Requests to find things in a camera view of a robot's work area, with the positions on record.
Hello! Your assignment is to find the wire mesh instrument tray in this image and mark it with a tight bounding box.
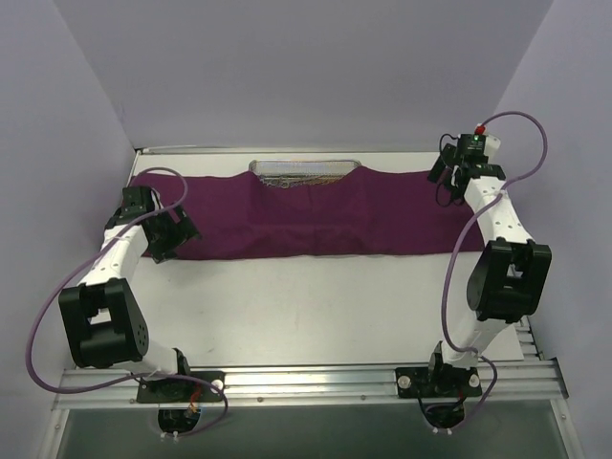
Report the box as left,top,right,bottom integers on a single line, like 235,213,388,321
249,160,361,186

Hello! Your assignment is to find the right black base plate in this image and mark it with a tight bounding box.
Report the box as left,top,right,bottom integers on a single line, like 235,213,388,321
394,364,483,399

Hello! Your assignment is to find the purple cloth wrap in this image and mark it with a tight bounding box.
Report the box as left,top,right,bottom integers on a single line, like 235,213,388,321
133,166,473,260

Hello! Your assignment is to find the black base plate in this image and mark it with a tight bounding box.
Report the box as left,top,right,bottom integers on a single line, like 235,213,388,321
394,364,483,399
136,370,226,404

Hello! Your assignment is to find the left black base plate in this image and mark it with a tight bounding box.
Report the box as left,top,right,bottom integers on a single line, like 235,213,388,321
136,370,226,404

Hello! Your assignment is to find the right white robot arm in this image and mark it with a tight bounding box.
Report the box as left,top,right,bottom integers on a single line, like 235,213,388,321
424,132,552,395

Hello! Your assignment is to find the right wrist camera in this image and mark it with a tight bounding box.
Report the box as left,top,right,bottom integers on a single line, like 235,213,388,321
474,124,501,159

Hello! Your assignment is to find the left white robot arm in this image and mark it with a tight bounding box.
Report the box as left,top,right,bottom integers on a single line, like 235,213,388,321
58,186,201,401

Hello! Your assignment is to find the steel scissors top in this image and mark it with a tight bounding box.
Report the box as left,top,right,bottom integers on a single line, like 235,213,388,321
260,176,307,189

